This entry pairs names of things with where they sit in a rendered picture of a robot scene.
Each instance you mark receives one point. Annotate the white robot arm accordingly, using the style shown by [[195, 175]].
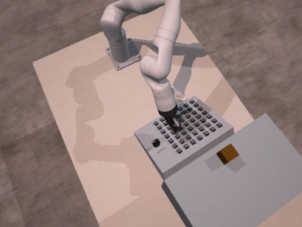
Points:
[[153, 69]]

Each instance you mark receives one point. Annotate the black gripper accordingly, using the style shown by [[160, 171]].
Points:
[[171, 119]]

